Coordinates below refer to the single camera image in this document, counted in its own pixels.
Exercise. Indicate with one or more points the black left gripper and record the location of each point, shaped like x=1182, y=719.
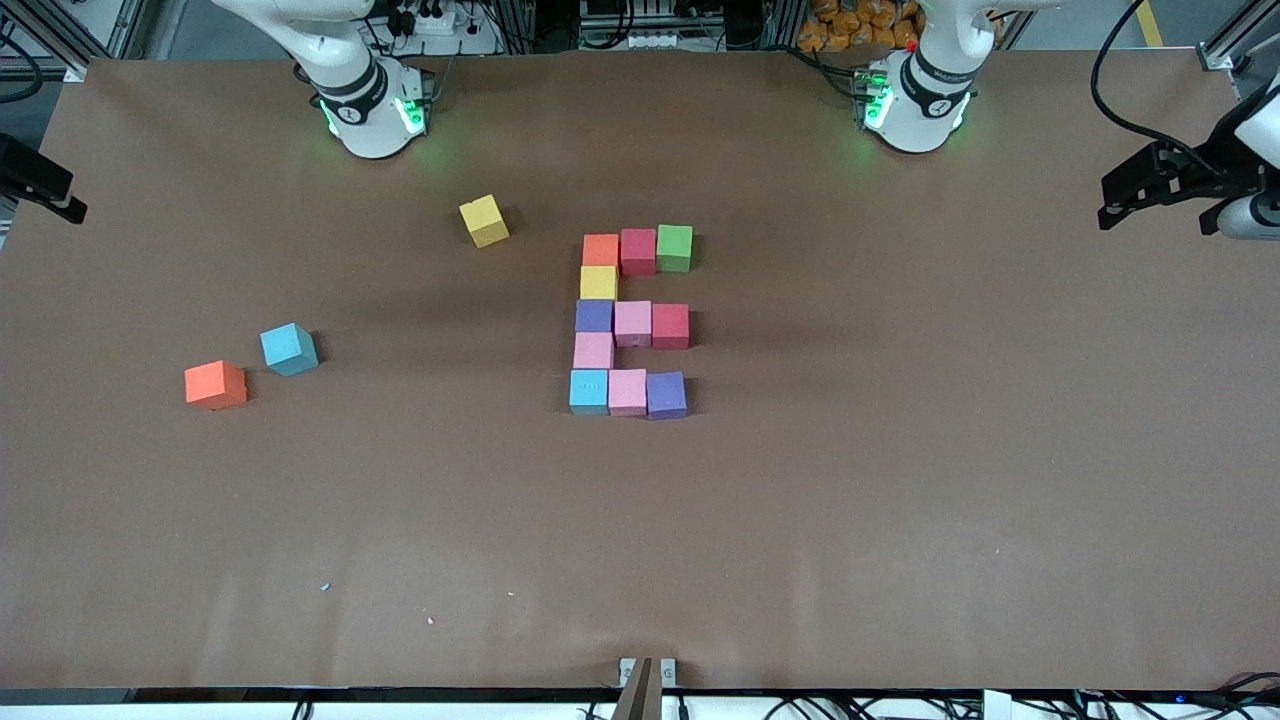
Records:
x=1203, y=166

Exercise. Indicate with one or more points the green foam cube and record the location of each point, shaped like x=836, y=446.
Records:
x=675, y=247

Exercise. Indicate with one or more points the red foam cube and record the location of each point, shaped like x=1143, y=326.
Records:
x=670, y=326
x=638, y=251

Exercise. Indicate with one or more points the purple foam cube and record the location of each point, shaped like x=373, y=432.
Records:
x=594, y=317
x=666, y=393

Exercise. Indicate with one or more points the pink foam cube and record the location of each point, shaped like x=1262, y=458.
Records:
x=633, y=323
x=627, y=391
x=593, y=350

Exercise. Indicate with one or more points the orange foam cube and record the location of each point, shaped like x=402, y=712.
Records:
x=215, y=385
x=601, y=250

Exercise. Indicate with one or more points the yellow foam cube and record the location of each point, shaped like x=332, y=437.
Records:
x=599, y=284
x=485, y=220

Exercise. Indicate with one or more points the teal foam cube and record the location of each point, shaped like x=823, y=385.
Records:
x=589, y=391
x=289, y=350

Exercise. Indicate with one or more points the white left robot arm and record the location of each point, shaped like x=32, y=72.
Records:
x=930, y=70

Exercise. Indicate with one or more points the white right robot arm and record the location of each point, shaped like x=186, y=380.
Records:
x=340, y=60

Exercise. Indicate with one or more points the pile of orange objects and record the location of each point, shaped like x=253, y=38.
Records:
x=850, y=25

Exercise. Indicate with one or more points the white power strip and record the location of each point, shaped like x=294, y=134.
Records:
x=430, y=20
x=650, y=40

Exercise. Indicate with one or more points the brown table mat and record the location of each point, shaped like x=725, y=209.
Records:
x=640, y=520

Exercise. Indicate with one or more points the aluminium frame profile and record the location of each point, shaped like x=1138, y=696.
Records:
x=50, y=35
x=1225, y=45

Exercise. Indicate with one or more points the metal mount bracket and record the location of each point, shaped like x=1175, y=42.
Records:
x=640, y=690

